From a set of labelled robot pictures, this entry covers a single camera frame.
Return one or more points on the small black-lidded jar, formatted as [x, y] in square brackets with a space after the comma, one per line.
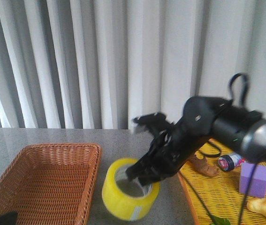
[229, 162]

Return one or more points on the purple foam cube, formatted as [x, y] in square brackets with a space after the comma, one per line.
[258, 185]

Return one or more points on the yellow tape roll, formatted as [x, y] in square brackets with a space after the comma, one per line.
[124, 199]

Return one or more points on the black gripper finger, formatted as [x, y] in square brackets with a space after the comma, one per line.
[9, 218]

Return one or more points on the brown ginger root toy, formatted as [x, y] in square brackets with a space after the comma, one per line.
[201, 166]

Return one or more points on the yellow woven basket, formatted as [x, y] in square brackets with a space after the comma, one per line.
[220, 194]

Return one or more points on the brown woven basket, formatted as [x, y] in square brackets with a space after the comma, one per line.
[51, 183]

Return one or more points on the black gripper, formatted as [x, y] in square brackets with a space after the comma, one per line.
[171, 149]

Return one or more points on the white pleated curtain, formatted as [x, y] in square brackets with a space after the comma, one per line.
[100, 63]

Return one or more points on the orange toy carrot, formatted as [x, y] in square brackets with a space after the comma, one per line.
[219, 221]

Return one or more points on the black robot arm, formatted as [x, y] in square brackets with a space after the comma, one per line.
[243, 131]

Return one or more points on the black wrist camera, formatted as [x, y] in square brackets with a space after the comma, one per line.
[154, 123]

